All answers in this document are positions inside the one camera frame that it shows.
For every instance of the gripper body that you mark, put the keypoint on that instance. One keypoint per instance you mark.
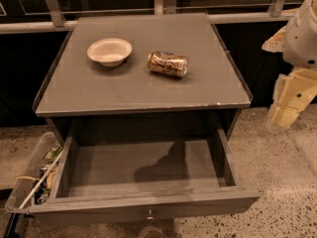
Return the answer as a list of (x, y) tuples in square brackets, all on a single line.
[(301, 40)]

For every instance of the crushed gold drink can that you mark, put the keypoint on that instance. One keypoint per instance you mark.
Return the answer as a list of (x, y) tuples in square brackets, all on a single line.
[(168, 64)]

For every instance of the metal top drawer knob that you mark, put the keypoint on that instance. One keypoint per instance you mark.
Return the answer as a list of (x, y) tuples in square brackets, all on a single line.
[(150, 216)]

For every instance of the clear plastic bin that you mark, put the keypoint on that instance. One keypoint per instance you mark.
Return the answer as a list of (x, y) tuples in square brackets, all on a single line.
[(42, 157)]

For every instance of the grey cabinet with top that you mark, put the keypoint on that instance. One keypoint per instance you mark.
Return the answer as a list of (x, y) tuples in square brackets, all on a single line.
[(78, 86)]

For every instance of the metal railing frame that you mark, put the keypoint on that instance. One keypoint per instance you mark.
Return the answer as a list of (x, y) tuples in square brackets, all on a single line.
[(32, 16)]

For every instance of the white stick in bin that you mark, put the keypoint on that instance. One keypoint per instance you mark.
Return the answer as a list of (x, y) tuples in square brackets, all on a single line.
[(38, 184)]

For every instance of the grey top drawer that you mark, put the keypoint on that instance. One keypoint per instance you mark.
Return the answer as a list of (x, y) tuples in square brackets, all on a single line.
[(120, 183)]

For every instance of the white paper bowl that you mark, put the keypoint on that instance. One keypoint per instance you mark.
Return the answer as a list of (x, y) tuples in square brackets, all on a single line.
[(109, 52)]

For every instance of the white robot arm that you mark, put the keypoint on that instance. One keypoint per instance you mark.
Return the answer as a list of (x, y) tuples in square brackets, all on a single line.
[(297, 41)]

